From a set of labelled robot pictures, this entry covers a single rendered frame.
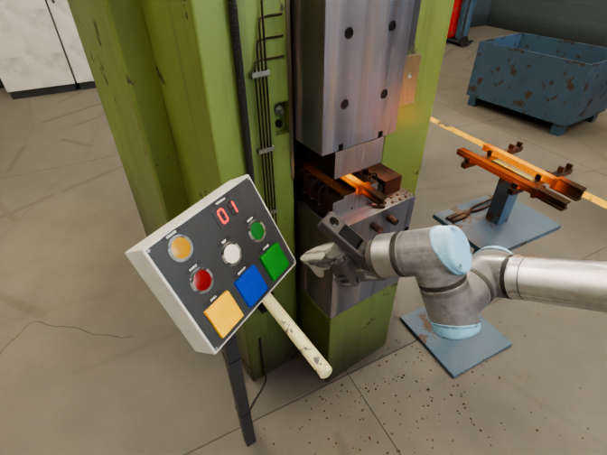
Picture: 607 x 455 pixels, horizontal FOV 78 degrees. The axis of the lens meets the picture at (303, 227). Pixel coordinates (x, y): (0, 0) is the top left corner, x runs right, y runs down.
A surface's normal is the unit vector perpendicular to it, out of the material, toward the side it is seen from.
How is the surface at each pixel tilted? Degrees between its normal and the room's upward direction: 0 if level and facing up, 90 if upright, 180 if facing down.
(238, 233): 60
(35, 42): 90
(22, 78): 90
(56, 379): 0
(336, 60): 90
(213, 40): 90
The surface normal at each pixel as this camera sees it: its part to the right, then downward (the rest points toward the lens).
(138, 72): 0.56, 0.50
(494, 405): -0.01, -0.79
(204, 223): 0.74, -0.13
